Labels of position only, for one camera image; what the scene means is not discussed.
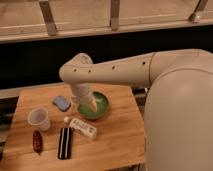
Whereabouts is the green bowl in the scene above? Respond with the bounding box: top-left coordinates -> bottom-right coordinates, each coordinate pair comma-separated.
78,92 -> 109,120

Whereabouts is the red brown snack bar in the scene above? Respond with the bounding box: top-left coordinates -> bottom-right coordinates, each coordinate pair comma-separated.
33,130 -> 43,154

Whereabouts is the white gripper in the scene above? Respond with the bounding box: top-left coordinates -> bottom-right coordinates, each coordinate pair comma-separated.
70,84 -> 97,111

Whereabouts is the clear plastic cup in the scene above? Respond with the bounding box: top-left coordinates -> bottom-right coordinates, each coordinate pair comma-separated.
27,108 -> 51,131

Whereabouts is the blue sponge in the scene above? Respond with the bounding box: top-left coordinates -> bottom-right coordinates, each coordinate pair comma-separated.
52,96 -> 71,112

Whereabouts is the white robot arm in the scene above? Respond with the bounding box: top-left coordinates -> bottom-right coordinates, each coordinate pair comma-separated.
59,49 -> 213,171

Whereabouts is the small white ball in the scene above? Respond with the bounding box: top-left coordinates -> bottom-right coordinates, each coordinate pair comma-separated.
64,116 -> 70,123

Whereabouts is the black white striped eraser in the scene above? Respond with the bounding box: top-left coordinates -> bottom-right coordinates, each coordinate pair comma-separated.
57,128 -> 73,160

